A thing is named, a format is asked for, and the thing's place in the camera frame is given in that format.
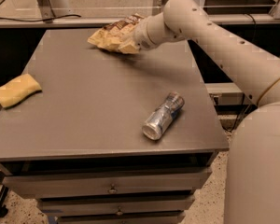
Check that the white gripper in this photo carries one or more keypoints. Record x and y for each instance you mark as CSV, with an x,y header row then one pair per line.
x,y
140,38

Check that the brown sea salt chip bag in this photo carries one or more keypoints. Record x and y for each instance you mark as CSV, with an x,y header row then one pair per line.
x,y
112,35

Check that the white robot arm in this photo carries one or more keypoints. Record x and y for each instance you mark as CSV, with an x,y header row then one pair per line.
x,y
252,194

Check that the silver blue redbull can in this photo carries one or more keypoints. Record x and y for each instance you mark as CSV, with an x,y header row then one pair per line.
x,y
159,121

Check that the grey drawer cabinet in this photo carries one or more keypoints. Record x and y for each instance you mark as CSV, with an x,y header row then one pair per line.
x,y
89,115

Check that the yellow sponge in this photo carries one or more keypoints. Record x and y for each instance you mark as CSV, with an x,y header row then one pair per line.
x,y
17,89

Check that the middle grey drawer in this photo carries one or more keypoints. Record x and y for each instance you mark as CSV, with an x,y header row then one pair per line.
x,y
117,205

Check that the grey drawer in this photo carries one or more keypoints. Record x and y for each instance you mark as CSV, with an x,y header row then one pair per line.
x,y
107,183
117,205
141,218

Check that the top grey drawer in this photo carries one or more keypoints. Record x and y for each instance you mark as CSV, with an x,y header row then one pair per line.
x,y
107,183

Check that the bottom grey drawer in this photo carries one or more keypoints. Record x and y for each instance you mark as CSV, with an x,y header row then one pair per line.
x,y
141,218

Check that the black stand foot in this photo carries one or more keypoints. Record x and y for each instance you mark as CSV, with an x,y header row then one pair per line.
x,y
3,208

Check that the metal frame rail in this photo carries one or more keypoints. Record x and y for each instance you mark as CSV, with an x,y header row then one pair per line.
x,y
75,22

